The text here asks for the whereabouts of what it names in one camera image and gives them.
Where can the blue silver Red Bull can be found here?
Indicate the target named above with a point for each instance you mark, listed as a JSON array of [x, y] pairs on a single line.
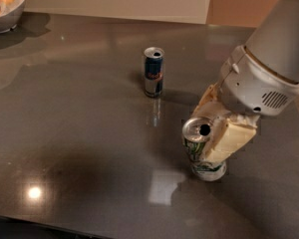
[[153, 71]]

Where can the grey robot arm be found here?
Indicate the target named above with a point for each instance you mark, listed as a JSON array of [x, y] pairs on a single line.
[[275, 45]]

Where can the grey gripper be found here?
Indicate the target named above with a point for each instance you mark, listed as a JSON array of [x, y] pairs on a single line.
[[255, 85]]

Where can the silver metal fruit bowl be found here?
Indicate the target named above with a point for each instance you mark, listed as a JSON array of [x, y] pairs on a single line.
[[9, 21]]

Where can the green white 7up can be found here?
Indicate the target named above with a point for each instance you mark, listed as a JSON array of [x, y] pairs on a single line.
[[196, 135]]

